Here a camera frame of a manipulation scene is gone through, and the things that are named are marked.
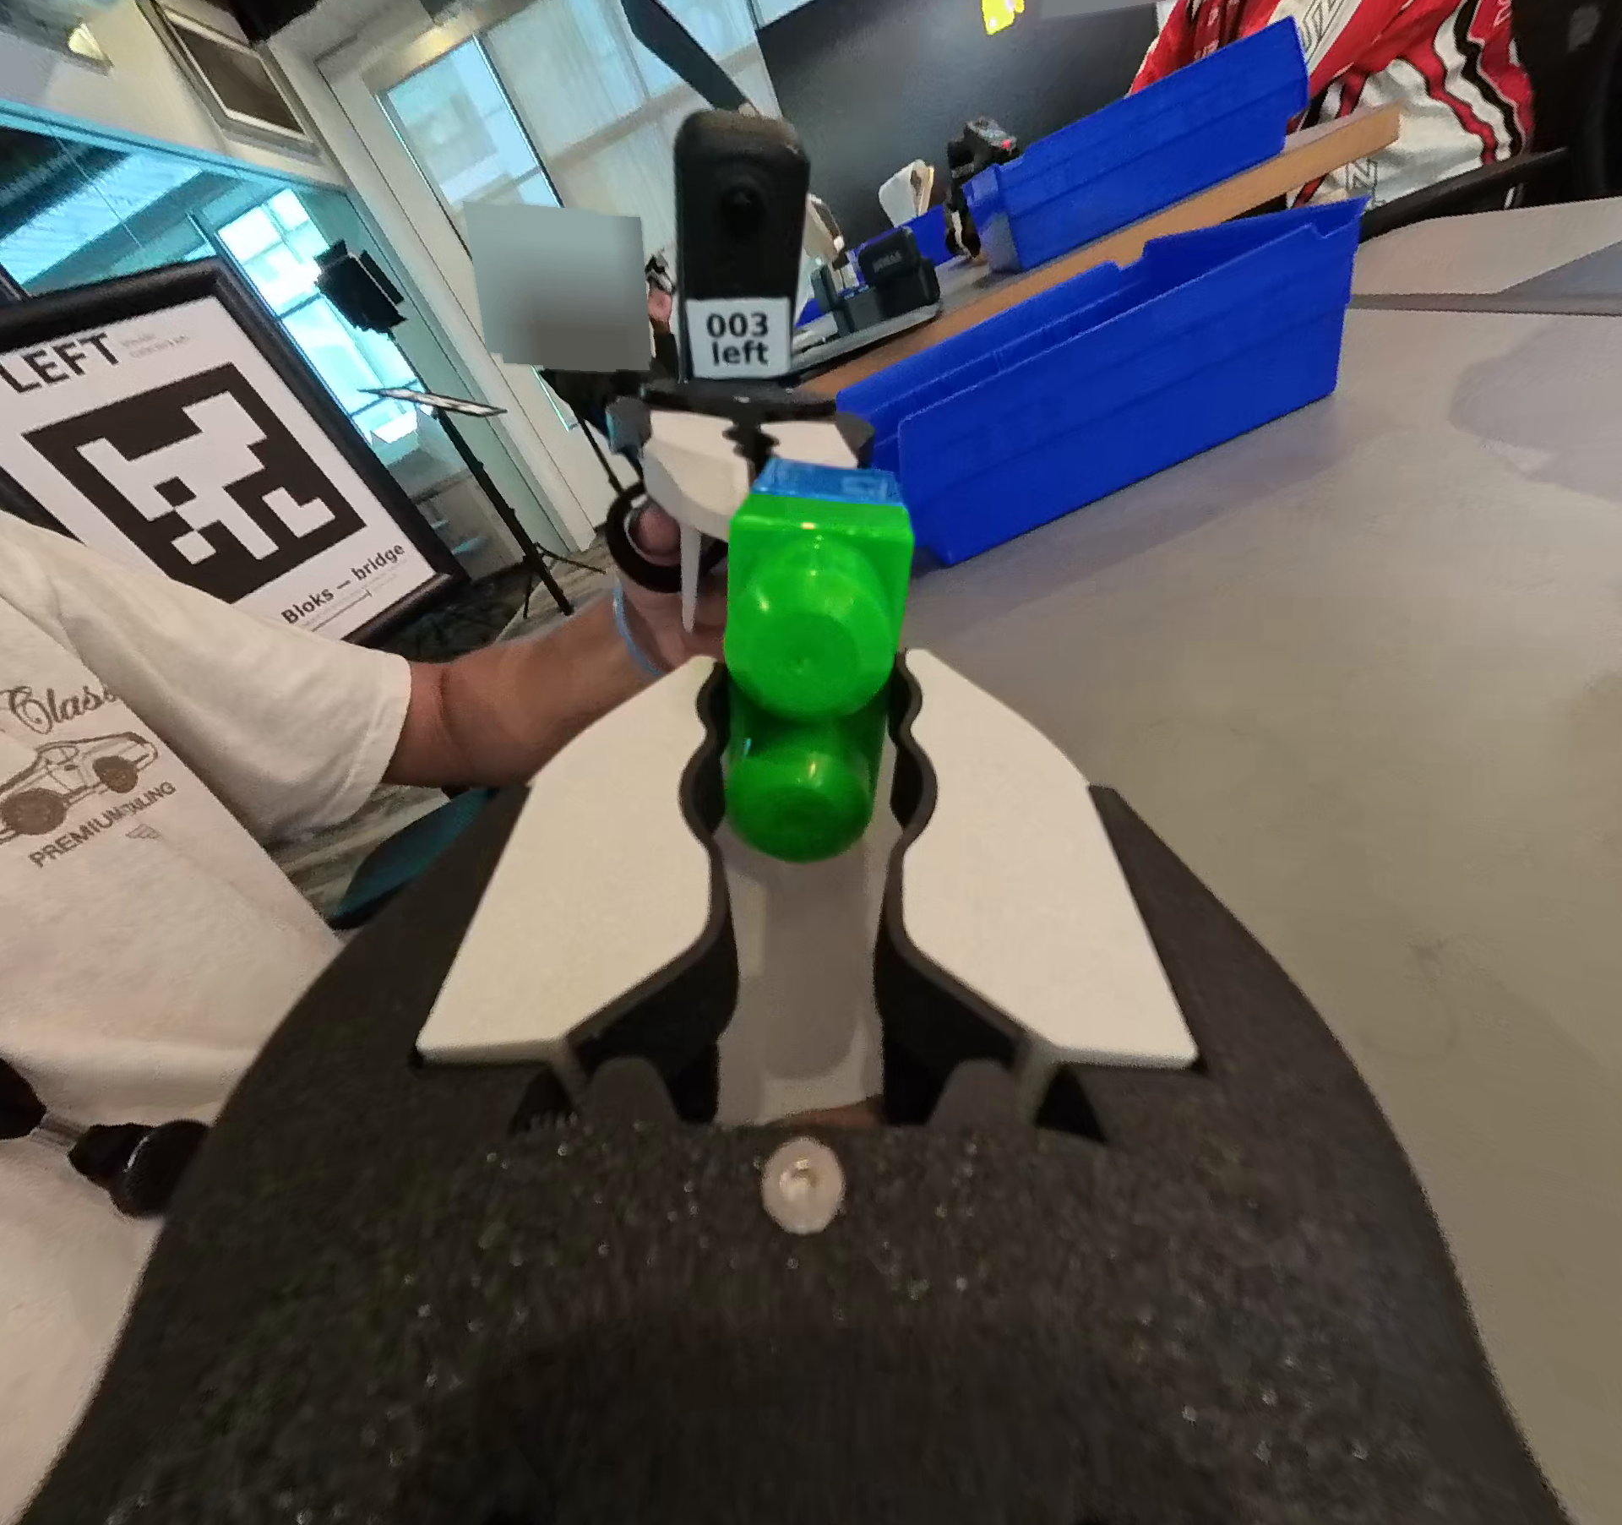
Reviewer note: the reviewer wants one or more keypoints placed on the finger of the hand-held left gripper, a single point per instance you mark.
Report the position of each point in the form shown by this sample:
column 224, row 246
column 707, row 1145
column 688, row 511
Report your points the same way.
column 691, row 467
column 825, row 441

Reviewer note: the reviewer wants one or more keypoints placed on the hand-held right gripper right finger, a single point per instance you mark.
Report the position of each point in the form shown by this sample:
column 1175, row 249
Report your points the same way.
column 1027, row 891

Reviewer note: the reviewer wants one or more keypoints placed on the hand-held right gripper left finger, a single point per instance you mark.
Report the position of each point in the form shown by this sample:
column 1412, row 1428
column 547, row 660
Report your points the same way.
column 597, row 891

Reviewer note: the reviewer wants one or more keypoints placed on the blue mega block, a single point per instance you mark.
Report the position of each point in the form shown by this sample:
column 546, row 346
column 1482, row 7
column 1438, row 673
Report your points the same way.
column 825, row 485

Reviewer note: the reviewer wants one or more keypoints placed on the green mega block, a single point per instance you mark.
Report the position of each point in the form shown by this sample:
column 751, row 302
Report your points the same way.
column 811, row 662

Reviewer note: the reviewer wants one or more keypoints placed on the person's left hand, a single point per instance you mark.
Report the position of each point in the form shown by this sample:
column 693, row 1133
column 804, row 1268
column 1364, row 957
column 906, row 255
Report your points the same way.
column 684, row 648

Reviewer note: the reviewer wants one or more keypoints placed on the black charger case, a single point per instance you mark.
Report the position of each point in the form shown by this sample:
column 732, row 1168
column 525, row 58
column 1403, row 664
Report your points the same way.
column 894, row 276

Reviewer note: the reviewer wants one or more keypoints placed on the blue wristband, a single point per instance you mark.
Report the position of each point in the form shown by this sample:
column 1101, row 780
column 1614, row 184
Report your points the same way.
column 630, row 638

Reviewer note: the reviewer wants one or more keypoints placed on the black and white tilted panel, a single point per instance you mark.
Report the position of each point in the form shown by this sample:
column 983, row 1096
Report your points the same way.
column 672, row 30

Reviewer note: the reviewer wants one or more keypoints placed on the person's office chair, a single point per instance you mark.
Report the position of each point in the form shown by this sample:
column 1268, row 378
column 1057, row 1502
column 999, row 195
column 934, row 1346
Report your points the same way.
column 407, row 854

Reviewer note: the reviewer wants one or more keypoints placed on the black tripod music stand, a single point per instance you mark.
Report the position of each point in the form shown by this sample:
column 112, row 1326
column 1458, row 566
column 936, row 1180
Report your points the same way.
column 431, row 399

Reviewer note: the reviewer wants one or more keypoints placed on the blue storage bin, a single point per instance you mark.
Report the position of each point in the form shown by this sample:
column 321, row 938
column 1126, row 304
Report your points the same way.
column 1141, row 156
column 1141, row 409

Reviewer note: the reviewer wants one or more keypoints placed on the black studio light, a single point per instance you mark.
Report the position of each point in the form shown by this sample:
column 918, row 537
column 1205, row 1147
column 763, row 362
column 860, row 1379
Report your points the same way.
column 361, row 283

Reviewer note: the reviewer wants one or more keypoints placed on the person's white t-shirt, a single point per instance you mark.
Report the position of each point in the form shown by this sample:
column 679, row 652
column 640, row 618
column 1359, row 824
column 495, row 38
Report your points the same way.
column 152, row 917

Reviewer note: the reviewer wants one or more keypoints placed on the black framed marker sign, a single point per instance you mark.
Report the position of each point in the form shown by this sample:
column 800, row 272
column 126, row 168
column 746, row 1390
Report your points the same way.
column 191, row 472

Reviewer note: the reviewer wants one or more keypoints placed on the black badge reel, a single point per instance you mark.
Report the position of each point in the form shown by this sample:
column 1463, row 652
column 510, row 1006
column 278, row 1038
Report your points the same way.
column 140, row 1158

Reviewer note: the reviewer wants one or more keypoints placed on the wooden table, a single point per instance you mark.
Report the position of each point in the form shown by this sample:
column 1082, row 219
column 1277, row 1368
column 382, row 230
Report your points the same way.
column 1343, row 137

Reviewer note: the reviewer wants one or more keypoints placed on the large black wall screen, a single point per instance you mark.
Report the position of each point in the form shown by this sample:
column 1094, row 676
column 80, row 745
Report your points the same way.
column 888, row 67

